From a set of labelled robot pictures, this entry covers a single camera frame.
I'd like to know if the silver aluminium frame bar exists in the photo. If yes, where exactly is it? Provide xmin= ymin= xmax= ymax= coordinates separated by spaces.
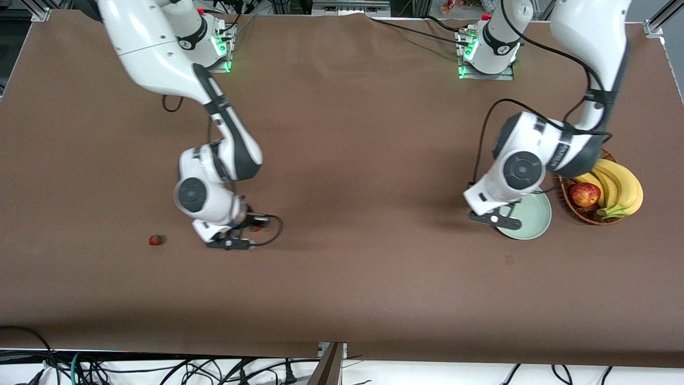
xmin=312 ymin=0 xmax=392 ymax=17

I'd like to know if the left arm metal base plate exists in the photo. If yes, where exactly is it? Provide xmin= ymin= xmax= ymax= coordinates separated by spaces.
xmin=457 ymin=28 xmax=516 ymax=81

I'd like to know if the black cable with plug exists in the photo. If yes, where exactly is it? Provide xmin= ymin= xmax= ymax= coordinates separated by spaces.
xmin=211 ymin=359 xmax=252 ymax=385
xmin=251 ymin=359 xmax=298 ymax=385

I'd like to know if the aluminium corner profile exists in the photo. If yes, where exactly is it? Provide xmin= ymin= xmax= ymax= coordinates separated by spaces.
xmin=643 ymin=0 xmax=684 ymax=39

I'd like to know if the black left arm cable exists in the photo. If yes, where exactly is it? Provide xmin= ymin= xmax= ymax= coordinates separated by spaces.
xmin=472 ymin=0 xmax=615 ymax=186

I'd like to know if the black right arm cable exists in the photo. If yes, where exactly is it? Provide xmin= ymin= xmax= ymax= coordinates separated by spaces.
xmin=160 ymin=94 xmax=285 ymax=248

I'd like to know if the black looping floor cable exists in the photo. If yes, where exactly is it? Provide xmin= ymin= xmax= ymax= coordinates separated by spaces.
xmin=0 ymin=325 xmax=56 ymax=385

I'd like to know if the black cable across cloth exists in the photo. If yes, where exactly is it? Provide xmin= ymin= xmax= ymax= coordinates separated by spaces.
xmin=365 ymin=14 xmax=475 ymax=47

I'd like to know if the brown post with bracket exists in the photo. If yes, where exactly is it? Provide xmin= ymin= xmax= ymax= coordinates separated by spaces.
xmin=306 ymin=341 xmax=349 ymax=385

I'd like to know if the yellow banana bunch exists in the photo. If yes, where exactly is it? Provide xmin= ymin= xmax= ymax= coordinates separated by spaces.
xmin=573 ymin=158 xmax=644 ymax=220

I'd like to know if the pale green round plate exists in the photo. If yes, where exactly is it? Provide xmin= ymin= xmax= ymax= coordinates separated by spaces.
xmin=495 ymin=191 xmax=553 ymax=241

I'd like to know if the brown wicker basket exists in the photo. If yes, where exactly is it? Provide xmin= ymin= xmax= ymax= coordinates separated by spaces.
xmin=552 ymin=149 xmax=625 ymax=226

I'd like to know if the brown table cloth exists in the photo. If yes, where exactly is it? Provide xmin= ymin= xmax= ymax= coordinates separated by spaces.
xmin=0 ymin=10 xmax=684 ymax=369

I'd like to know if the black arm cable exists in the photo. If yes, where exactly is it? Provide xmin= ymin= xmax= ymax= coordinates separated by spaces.
xmin=160 ymin=94 xmax=285 ymax=248
xmin=472 ymin=0 xmax=615 ymax=186

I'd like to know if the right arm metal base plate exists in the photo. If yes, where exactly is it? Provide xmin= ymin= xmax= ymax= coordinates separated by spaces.
xmin=206 ymin=22 xmax=237 ymax=74

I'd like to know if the red apple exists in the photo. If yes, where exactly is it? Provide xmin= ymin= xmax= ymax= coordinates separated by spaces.
xmin=569 ymin=182 xmax=602 ymax=208

